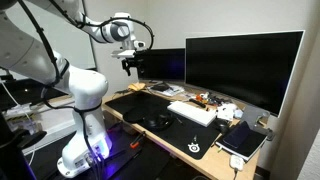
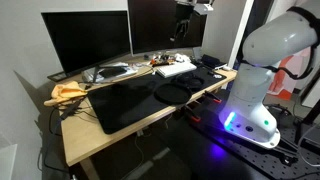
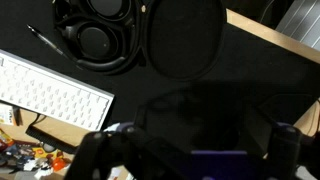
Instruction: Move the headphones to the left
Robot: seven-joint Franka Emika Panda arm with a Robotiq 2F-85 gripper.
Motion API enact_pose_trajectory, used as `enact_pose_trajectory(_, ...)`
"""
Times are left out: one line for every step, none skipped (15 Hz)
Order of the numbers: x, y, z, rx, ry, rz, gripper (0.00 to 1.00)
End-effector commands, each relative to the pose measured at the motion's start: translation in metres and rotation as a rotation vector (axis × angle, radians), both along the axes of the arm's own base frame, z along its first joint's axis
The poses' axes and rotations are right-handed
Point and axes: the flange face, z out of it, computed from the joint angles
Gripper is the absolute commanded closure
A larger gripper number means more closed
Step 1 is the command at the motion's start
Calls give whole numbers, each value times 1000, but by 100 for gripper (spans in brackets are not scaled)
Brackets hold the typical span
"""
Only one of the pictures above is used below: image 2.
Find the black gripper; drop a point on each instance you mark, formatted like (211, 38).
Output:
(183, 15)

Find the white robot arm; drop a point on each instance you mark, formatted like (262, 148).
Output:
(244, 115)

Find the right black monitor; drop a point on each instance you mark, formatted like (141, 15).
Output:
(153, 22)

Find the black monitor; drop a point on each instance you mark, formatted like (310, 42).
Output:
(86, 39)
(153, 22)

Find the black notebook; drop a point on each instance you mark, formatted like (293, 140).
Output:
(212, 62)

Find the white keyboard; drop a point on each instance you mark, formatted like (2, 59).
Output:
(175, 69)

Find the black headphone case lid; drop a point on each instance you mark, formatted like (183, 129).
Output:
(172, 94)

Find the left black monitor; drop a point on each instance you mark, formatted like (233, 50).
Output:
(86, 39)

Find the grey monitor stand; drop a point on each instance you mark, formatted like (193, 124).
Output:
(106, 73)

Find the black desk mat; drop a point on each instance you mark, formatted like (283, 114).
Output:
(122, 104)

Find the orange cloth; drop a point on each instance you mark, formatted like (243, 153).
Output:
(65, 92)

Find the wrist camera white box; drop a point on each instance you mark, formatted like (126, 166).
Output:
(203, 9)

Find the red handled clamp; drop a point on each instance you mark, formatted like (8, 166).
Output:
(193, 116)
(212, 96)

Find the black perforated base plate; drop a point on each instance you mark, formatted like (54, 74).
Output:
(280, 163)

